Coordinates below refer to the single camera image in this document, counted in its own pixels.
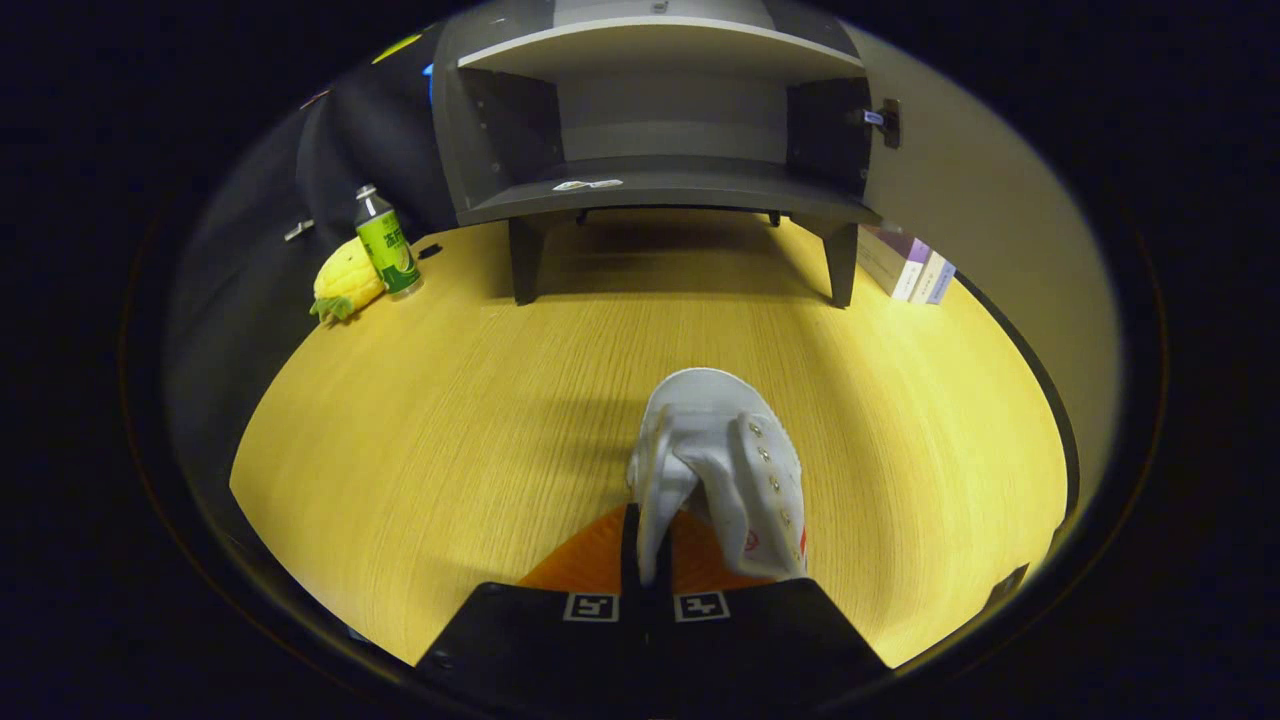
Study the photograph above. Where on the yellow plush toy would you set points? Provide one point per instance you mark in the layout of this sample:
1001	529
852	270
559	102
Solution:
345	280

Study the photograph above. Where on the grey shoe cabinet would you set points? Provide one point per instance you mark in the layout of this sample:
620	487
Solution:
660	185

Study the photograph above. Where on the white canvas shoe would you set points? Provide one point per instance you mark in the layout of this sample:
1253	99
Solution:
720	440

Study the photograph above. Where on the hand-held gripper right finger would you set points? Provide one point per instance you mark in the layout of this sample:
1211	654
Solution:
780	630

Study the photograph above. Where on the green drink bottle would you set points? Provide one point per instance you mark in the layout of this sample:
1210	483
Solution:
388	250

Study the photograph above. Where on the red clothes peg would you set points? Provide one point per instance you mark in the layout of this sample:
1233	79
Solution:
316	98

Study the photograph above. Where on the small black object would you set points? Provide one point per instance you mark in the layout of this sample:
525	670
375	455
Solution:
429	251

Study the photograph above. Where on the black backdrop cloth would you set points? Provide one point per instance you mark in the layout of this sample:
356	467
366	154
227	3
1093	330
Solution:
250	260

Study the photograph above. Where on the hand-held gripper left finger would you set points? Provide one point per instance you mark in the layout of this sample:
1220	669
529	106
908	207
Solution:
520	630

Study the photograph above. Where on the purple cover book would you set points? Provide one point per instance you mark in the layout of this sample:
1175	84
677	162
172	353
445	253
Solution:
895	260

